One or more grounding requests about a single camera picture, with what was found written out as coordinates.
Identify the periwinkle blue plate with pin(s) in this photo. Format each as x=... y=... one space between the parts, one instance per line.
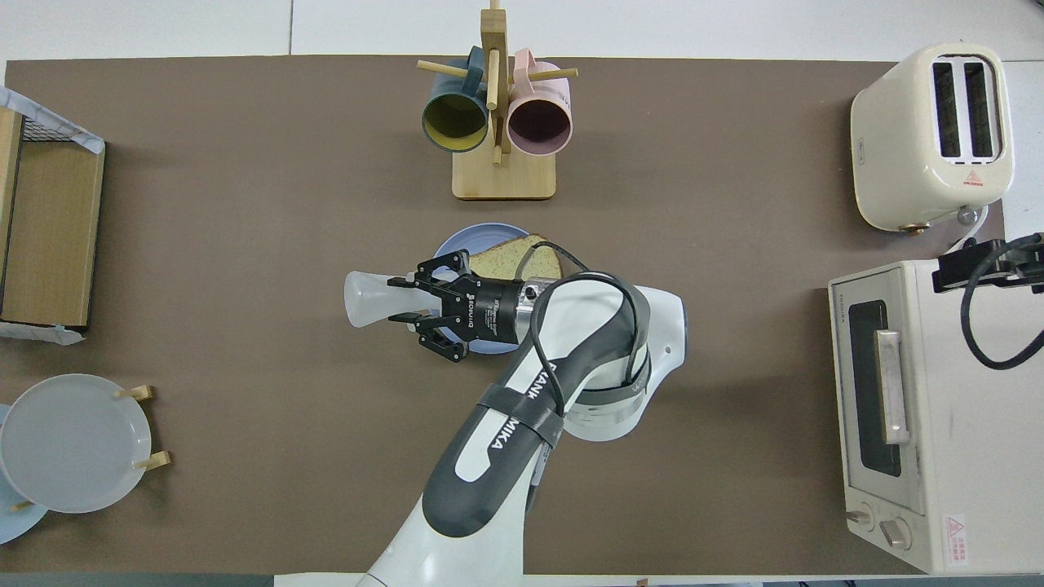
x=481 y=235

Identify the white toaster oven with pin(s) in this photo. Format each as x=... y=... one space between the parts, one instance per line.
x=979 y=424

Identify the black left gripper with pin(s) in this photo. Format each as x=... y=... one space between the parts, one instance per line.
x=493 y=314

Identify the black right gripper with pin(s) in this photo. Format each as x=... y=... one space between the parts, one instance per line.
x=1029 y=261

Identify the wooden plate rack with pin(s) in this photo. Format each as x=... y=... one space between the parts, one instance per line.
x=143 y=393

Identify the bread slice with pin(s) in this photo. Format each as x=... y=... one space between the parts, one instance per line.
x=522 y=259

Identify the dark teal mug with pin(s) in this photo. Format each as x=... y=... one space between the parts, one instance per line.
x=455 y=122

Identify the pale grey plate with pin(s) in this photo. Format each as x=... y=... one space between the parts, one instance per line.
x=73 y=444

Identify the cream toaster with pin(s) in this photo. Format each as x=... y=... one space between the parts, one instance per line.
x=889 y=147

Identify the squeeze bottle with navy cap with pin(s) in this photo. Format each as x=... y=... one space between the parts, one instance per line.
x=367 y=297

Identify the patterned white cloth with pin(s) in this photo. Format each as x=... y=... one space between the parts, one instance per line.
x=16 y=99

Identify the brown table mat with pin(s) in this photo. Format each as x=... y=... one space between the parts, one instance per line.
x=245 y=244

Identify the pink mug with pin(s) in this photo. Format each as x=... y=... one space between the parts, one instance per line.
x=538 y=126

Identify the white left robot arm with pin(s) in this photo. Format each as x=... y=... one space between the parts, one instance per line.
x=489 y=465

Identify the wooden mug tree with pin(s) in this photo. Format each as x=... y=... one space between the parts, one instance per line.
x=506 y=175

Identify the light blue plate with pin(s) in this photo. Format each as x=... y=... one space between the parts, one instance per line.
x=12 y=530

